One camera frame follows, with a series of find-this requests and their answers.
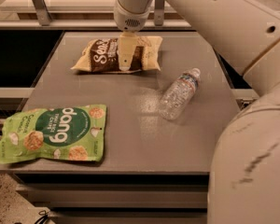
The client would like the clear plastic water bottle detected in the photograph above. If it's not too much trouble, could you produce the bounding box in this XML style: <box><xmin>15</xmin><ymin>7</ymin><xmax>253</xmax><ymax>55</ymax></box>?
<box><xmin>159</xmin><ymin>68</ymin><xmax>201</xmax><ymax>120</ymax></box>

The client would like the green rice chip bag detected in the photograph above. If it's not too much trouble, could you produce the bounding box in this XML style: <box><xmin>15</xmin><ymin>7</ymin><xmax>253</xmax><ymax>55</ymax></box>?
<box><xmin>0</xmin><ymin>105</ymin><xmax>106</xmax><ymax>164</ymax></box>

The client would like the metal frame railing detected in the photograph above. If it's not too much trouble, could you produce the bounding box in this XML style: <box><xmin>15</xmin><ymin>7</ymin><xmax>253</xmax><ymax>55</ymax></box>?
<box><xmin>0</xmin><ymin>0</ymin><xmax>194</xmax><ymax>31</ymax></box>

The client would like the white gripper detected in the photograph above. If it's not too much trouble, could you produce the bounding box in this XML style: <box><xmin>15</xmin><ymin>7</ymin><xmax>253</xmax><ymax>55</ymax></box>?
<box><xmin>114</xmin><ymin>0</ymin><xmax>150</xmax><ymax>72</ymax></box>

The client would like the brown and cream chip bag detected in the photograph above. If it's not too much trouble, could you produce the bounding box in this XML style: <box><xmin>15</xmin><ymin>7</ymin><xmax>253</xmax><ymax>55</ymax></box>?
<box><xmin>72</xmin><ymin>36</ymin><xmax>162</xmax><ymax>74</ymax></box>

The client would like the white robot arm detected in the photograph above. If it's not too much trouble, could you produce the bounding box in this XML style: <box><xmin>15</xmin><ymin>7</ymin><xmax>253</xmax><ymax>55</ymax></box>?
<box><xmin>115</xmin><ymin>0</ymin><xmax>280</xmax><ymax>224</ymax></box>

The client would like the black cable bottom left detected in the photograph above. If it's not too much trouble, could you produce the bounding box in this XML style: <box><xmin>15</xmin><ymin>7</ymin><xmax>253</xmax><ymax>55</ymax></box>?
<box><xmin>33</xmin><ymin>210</ymin><xmax>50</xmax><ymax>224</ymax></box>

